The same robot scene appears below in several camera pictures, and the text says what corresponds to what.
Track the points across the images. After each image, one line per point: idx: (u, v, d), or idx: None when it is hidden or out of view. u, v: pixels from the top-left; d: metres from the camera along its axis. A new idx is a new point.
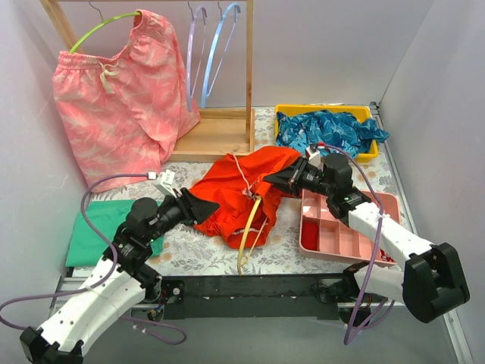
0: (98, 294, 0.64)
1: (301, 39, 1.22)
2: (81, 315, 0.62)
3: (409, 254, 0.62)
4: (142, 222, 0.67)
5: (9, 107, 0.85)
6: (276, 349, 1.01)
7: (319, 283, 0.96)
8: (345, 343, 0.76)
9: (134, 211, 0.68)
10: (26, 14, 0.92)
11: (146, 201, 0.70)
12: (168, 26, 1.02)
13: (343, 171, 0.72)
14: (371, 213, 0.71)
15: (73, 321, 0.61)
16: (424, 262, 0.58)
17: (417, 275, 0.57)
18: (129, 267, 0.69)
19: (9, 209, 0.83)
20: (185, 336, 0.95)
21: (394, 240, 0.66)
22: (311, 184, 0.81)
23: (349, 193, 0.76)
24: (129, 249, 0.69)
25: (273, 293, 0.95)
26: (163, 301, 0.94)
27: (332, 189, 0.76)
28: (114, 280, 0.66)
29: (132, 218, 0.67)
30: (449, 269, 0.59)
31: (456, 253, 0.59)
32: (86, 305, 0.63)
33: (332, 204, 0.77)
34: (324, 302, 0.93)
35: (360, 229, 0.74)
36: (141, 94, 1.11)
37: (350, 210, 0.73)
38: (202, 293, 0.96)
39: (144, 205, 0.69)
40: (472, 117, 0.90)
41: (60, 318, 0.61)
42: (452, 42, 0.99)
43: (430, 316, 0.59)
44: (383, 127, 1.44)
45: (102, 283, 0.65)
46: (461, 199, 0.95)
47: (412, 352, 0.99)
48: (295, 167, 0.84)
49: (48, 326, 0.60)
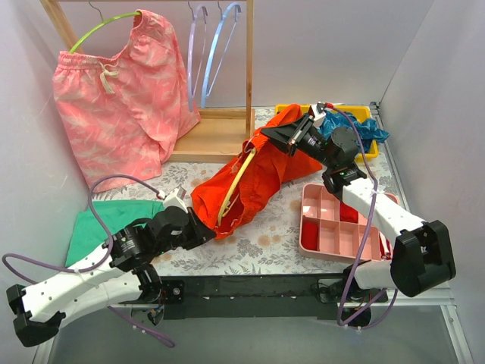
0: (82, 282, 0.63)
1: (301, 39, 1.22)
2: (60, 295, 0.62)
3: (400, 230, 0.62)
4: (164, 229, 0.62)
5: (9, 106, 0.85)
6: (276, 349, 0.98)
7: (319, 283, 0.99)
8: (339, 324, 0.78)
9: (164, 214, 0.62)
10: (26, 15, 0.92)
11: (179, 209, 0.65)
12: (168, 26, 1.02)
13: (348, 150, 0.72)
14: (366, 189, 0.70)
15: (53, 297, 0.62)
16: (414, 237, 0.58)
17: (406, 251, 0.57)
18: (123, 262, 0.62)
19: (10, 209, 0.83)
20: (173, 343, 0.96)
21: (386, 215, 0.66)
22: (312, 149, 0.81)
23: (346, 168, 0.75)
24: (132, 246, 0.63)
25: (273, 292, 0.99)
26: (163, 300, 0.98)
27: (330, 162, 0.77)
28: (103, 274, 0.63)
29: (158, 220, 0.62)
30: (438, 246, 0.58)
31: (446, 230, 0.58)
32: (70, 286, 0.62)
33: (327, 177, 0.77)
34: (324, 302, 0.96)
35: (353, 205, 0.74)
36: (141, 95, 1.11)
37: (345, 185, 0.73)
38: (202, 293, 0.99)
39: (176, 213, 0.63)
40: (472, 117, 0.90)
41: (42, 290, 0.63)
42: (452, 43, 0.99)
43: (414, 291, 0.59)
44: (384, 127, 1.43)
45: (90, 271, 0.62)
46: (461, 199, 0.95)
47: (414, 353, 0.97)
48: (298, 127, 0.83)
49: (32, 291, 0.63)
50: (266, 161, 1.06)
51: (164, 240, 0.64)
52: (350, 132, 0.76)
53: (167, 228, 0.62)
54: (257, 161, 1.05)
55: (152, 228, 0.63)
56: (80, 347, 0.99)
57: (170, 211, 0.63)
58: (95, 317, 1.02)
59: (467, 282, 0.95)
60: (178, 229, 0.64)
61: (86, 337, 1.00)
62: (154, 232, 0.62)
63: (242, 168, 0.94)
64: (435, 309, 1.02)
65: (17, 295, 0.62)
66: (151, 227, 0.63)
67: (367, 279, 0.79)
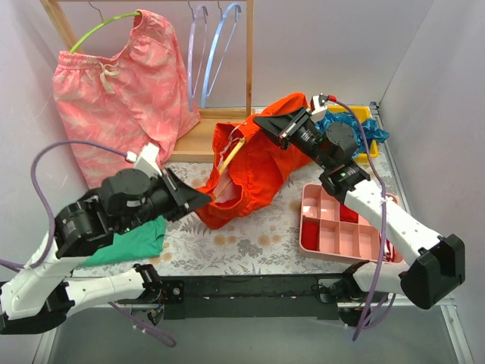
0: (38, 277, 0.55)
1: (301, 39, 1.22)
2: (24, 293, 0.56)
3: (419, 249, 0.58)
4: (117, 199, 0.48)
5: (10, 106, 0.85)
6: (276, 349, 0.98)
7: (318, 283, 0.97)
8: (354, 339, 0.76)
9: (117, 180, 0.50)
10: (26, 15, 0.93)
11: (136, 175, 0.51)
12: (168, 26, 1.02)
13: (346, 148, 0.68)
14: (373, 195, 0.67)
15: (20, 296, 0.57)
16: (433, 257, 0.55)
17: (425, 271, 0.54)
18: (70, 246, 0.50)
19: (10, 210, 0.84)
20: (174, 342, 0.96)
21: (400, 230, 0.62)
22: (307, 145, 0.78)
23: (345, 167, 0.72)
24: (76, 226, 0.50)
25: (273, 292, 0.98)
26: (163, 300, 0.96)
27: (323, 159, 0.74)
28: (54, 265, 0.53)
29: (106, 189, 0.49)
30: (454, 261, 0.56)
31: (462, 246, 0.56)
32: (29, 284, 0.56)
33: (326, 177, 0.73)
34: (324, 302, 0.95)
35: (355, 209, 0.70)
36: (142, 95, 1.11)
37: (349, 189, 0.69)
38: (202, 293, 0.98)
39: (131, 179, 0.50)
40: (472, 118, 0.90)
41: (12, 287, 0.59)
42: (452, 43, 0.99)
43: (428, 307, 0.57)
44: (384, 128, 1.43)
45: (42, 265, 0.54)
46: (461, 199, 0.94)
47: (414, 353, 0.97)
48: (293, 120, 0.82)
49: (7, 289, 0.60)
50: (258, 152, 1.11)
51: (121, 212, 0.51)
52: (345, 127, 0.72)
53: (120, 199, 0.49)
54: (248, 152, 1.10)
55: (103, 201, 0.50)
56: (81, 346, 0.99)
57: (123, 177, 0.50)
58: (95, 316, 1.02)
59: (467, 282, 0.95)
60: (137, 199, 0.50)
61: (87, 337, 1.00)
62: (106, 205, 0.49)
63: (230, 156, 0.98)
64: (435, 309, 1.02)
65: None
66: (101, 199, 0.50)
67: (370, 284, 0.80)
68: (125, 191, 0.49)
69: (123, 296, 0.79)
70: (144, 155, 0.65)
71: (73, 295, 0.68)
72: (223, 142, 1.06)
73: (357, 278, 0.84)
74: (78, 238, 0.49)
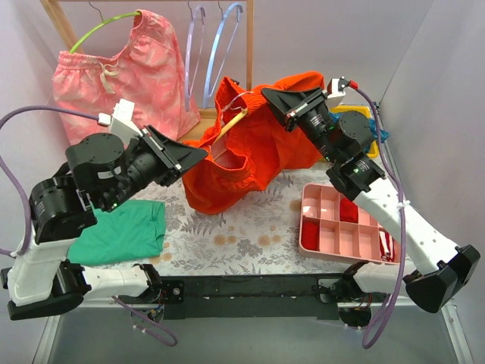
0: (29, 265, 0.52)
1: (301, 39, 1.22)
2: (20, 280, 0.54)
3: (438, 262, 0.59)
4: (82, 169, 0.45)
5: (10, 107, 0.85)
6: (276, 349, 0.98)
7: (319, 283, 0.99)
8: (363, 346, 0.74)
9: (81, 149, 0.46)
10: (26, 16, 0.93)
11: (101, 140, 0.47)
12: (168, 26, 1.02)
13: (362, 142, 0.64)
14: (389, 198, 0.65)
15: (19, 283, 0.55)
16: (454, 274, 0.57)
17: (445, 288, 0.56)
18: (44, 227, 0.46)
19: (10, 210, 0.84)
20: (176, 343, 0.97)
21: (417, 240, 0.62)
22: (314, 130, 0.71)
23: (359, 162, 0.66)
24: (45, 205, 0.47)
25: (273, 292, 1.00)
26: (163, 300, 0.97)
27: (330, 151, 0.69)
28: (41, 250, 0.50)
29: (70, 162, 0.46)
30: (467, 274, 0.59)
31: (478, 260, 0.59)
32: (21, 271, 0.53)
33: (336, 174, 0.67)
34: (324, 302, 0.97)
35: (364, 210, 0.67)
36: (141, 95, 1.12)
37: (364, 189, 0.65)
38: (202, 293, 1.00)
39: (96, 146, 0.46)
40: (472, 118, 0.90)
41: (12, 275, 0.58)
42: (452, 43, 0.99)
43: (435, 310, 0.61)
44: (384, 128, 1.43)
45: (28, 251, 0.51)
46: (462, 199, 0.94)
47: (414, 353, 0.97)
48: (306, 99, 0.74)
49: (9, 278, 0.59)
50: (258, 129, 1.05)
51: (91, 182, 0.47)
52: (361, 117, 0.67)
53: (89, 167, 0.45)
54: (248, 127, 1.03)
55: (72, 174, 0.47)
56: (81, 346, 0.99)
57: (89, 144, 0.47)
58: (95, 316, 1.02)
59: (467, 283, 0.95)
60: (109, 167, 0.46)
61: (87, 337, 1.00)
62: (74, 175, 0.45)
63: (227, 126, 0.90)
64: None
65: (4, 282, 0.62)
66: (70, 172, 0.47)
67: (370, 285, 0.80)
68: (92, 160, 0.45)
69: (129, 290, 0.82)
70: (117, 115, 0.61)
71: (90, 280, 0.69)
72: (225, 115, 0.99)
73: (358, 280, 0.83)
74: (48, 218, 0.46)
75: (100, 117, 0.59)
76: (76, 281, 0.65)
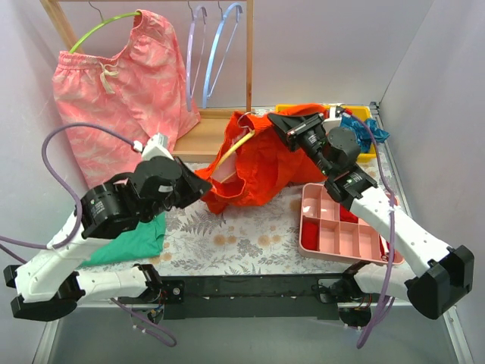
0: (61, 258, 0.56)
1: (301, 39, 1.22)
2: (42, 274, 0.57)
3: (429, 261, 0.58)
4: (148, 183, 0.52)
5: (9, 106, 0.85)
6: (276, 349, 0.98)
7: (319, 283, 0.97)
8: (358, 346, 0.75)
9: (150, 164, 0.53)
10: (26, 15, 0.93)
11: (167, 161, 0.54)
12: (168, 26, 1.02)
13: (349, 152, 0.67)
14: (381, 203, 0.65)
15: (38, 277, 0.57)
16: (443, 270, 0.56)
17: (436, 284, 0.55)
18: (98, 226, 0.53)
19: (10, 210, 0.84)
20: (176, 343, 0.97)
21: (409, 240, 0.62)
22: (309, 147, 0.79)
23: (351, 174, 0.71)
24: (104, 206, 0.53)
25: (273, 292, 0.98)
26: (163, 301, 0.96)
27: (323, 164, 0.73)
28: (79, 246, 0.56)
29: (138, 174, 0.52)
30: (463, 272, 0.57)
31: (473, 257, 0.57)
32: (49, 265, 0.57)
33: (331, 184, 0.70)
34: (324, 302, 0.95)
35: (358, 214, 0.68)
36: (142, 95, 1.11)
37: (355, 197, 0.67)
38: (202, 293, 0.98)
39: (161, 166, 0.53)
40: (472, 117, 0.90)
41: (29, 270, 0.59)
42: (452, 43, 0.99)
43: (436, 315, 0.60)
44: (384, 128, 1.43)
45: (66, 246, 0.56)
46: (461, 199, 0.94)
47: (414, 353, 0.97)
48: (305, 122, 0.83)
49: (23, 274, 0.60)
50: (267, 150, 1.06)
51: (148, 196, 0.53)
52: (348, 131, 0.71)
53: (153, 183, 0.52)
54: (258, 147, 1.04)
55: (134, 185, 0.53)
56: (81, 346, 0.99)
57: (155, 162, 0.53)
58: (95, 316, 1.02)
59: None
60: (169, 186, 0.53)
61: (87, 337, 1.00)
62: (139, 188, 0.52)
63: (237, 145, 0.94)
64: None
65: (10, 277, 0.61)
66: (132, 183, 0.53)
67: (371, 286, 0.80)
68: (158, 175, 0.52)
69: (126, 293, 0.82)
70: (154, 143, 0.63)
71: (85, 283, 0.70)
72: (236, 131, 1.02)
73: (358, 280, 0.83)
74: (106, 218, 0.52)
75: (134, 145, 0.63)
76: (70, 287, 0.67)
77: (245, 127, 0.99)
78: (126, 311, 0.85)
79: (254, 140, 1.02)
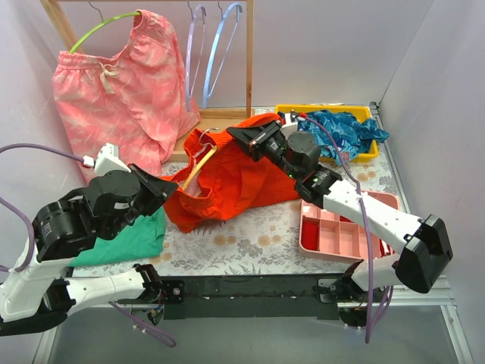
0: (24, 281, 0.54)
1: (301, 39, 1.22)
2: (14, 296, 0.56)
3: (404, 235, 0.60)
4: (104, 199, 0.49)
5: (9, 106, 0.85)
6: (276, 349, 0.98)
7: (319, 283, 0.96)
8: (366, 341, 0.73)
9: (106, 180, 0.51)
10: (26, 15, 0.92)
11: (123, 177, 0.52)
12: (168, 26, 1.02)
13: (311, 154, 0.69)
14: (349, 194, 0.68)
15: (10, 299, 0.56)
16: (419, 241, 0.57)
17: (417, 258, 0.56)
18: (51, 248, 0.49)
19: (10, 210, 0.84)
20: (175, 343, 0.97)
21: (383, 221, 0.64)
22: (273, 154, 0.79)
23: (317, 174, 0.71)
24: (53, 227, 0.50)
25: (273, 292, 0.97)
26: (163, 301, 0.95)
27: (289, 168, 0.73)
28: (39, 269, 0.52)
29: (92, 192, 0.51)
30: (438, 238, 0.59)
31: (442, 222, 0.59)
32: (16, 287, 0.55)
33: (301, 188, 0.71)
34: (324, 302, 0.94)
35: (335, 211, 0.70)
36: (141, 95, 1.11)
37: (325, 194, 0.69)
38: (202, 293, 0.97)
39: (117, 181, 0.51)
40: (472, 117, 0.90)
41: (4, 291, 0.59)
42: (452, 43, 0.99)
43: (426, 290, 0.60)
44: (384, 128, 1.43)
45: (26, 268, 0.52)
46: (461, 199, 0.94)
47: (414, 353, 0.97)
48: (264, 131, 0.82)
49: (0, 295, 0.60)
50: (231, 163, 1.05)
51: (104, 213, 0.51)
52: (305, 133, 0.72)
53: (107, 201, 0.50)
54: (222, 161, 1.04)
55: (89, 202, 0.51)
56: (80, 346, 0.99)
57: (111, 178, 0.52)
58: (95, 316, 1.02)
59: (467, 281, 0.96)
60: (125, 202, 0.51)
61: (87, 337, 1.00)
62: (92, 206, 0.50)
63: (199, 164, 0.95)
64: (435, 309, 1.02)
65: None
66: (86, 200, 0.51)
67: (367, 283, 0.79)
68: (114, 191, 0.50)
69: (123, 295, 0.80)
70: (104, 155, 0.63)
71: (74, 294, 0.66)
72: (196, 146, 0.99)
73: (356, 279, 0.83)
74: (58, 239, 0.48)
75: (84, 160, 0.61)
76: (61, 297, 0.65)
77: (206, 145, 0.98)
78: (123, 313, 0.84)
79: (216, 156, 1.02)
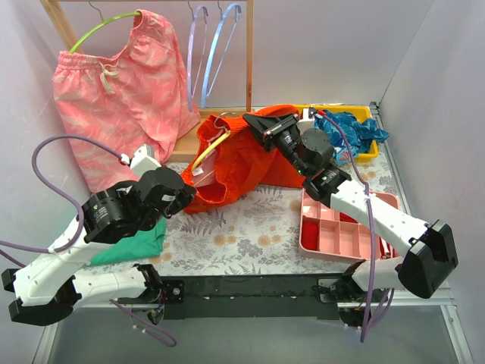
0: (61, 262, 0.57)
1: (301, 39, 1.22)
2: (42, 279, 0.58)
3: (409, 239, 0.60)
4: (155, 192, 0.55)
5: (9, 106, 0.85)
6: (276, 349, 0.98)
7: (319, 283, 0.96)
8: (361, 339, 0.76)
9: (156, 174, 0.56)
10: (26, 15, 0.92)
11: (171, 172, 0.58)
12: (168, 26, 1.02)
13: (323, 152, 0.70)
14: (357, 193, 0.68)
15: (37, 282, 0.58)
16: (423, 245, 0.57)
17: (420, 261, 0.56)
18: (102, 230, 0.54)
19: (10, 210, 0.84)
20: (175, 343, 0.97)
21: (388, 224, 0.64)
22: (286, 147, 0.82)
23: (326, 172, 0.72)
24: (105, 211, 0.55)
25: (273, 292, 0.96)
26: (163, 301, 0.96)
27: (299, 164, 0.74)
28: (79, 251, 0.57)
29: (143, 182, 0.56)
30: (444, 244, 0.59)
31: (449, 228, 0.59)
32: (49, 268, 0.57)
33: (309, 184, 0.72)
34: (324, 302, 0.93)
35: (342, 210, 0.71)
36: (141, 95, 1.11)
37: (333, 192, 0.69)
38: (202, 293, 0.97)
39: (167, 176, 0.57)
40: (472, 118, 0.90)
41: (29, 274, 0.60)
42: (452, 42, 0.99)
43: (428, 293, 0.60)
44: (384, 128, 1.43)
45: (67, 249, 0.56)
46: (461, 199, 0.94)
47: (415, 353, 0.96)
48: (281, 123, 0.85)
49: (21, 278, 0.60)
50: (245, 150, 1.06)
51: (153, 204, 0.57)
52: (320, 133, 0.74)
53: (158, 192, 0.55)
54: (236, 148, 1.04)
55: (139, 192, 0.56)
56: (81, 346, 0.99)
57: (161, 172, 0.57)
58: (95, 316, 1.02)
59: (467, 281, 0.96)
60: (171, 195, 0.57)
61: (87, 337, 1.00)
62: (143, 196, 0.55)
63: (213, 145, 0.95)
64: (435, 309, 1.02)
65: (9, 280, 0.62)
66: (137, 190, 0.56)
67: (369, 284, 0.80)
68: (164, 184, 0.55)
69: (123, 293, 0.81)
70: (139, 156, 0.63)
71: (80, 288, 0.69)
72: (211, 131, 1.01)
73: (357, 279, 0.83)
74: (109, 224, 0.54)
75: (122, 157, 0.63)
76: (67, 290, 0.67)
77: (221, 128, 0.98)
78: (127, 312, 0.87)
79: (230, 142, 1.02)
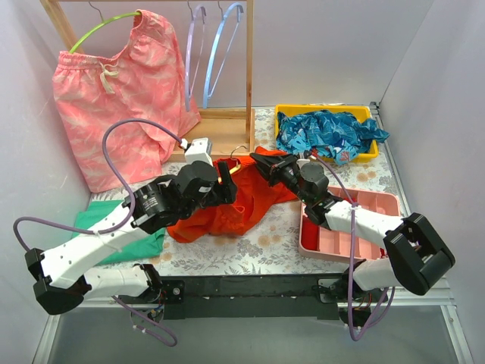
0: (102, 243, 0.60)
1: (301, 39, 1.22)
2: (80, 259, 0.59)
3: (385, 230, 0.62)
4: (193, 183, 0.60)
5: (9, 106, 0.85)
6: (276, 349, 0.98)
7: (318, 283, 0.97)
8: (352, 339, 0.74)
9: (194, 167, 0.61)
10: (26, 15, 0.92)
11: (208, 165, 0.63)
12: (168, 26, 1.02)
13: (320, 183, 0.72)
14: (345, 208, 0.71)
15: (73, 262, 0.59)
16: (402, 234, 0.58)
17: (398, 250, 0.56)
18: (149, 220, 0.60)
19: (10, 210, 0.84)
20: (176, 342, 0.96)
21: (369, 224, 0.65)
22: (288, 181, 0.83)
23: (323, 199, 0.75)
24: (152, 202, 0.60)
25: (273, 292, 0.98)
26: (163, 301, 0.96)
27: (302, 195, 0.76)
28: (123, 235, 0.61)
29: (183, 176, 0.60)
30: (424, 235, 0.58)
31: (427, 219, 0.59)
32: (90, 250, 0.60)
33: (309, 211, 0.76)
34: (324, 302, 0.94)
35: (340, 227, 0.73)
36: (141, 95, 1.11)
37: (326, 211, 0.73)
38: (202, 293, 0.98)
39: (203, 169, 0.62)
40: (472, 118, 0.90)
41: (62, 253, 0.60)
42: (452, 42, 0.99)
43: (423, 290, 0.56)
44: (384, 127, 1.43)
45: (111, 232, 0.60)
46: (461, 199, 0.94)
47: (415, 353, 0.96)
48: (284, 159, 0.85)
49: (51, 257, 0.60)
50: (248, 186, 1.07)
51: (192, 196, 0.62)
52: (317, 164, 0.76)
53: (195, 184, 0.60)
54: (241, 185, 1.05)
55: (178, 185, 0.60)
56: (81, 346, 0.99)
57: (196, 165, 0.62)
58: (95, 316, 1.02)
59: (467, 281, 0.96)
60: (207, 186, 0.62)
61: (87, 337, 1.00)
62: (182, 189, 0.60)
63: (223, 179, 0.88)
64: (435, 309, 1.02)
65: (35, 260, 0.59)
66: (176, 183, 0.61)
67: (368, 282, 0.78)
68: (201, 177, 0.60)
69: (126, 290, 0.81)
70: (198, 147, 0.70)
71: (91, 280, 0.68)
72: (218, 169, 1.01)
73: (355, 278, 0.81)
74: (155, 213, 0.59)
75: (182, 142, 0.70)
76: (78, 280, 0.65)
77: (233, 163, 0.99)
78: (129, 310, 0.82)
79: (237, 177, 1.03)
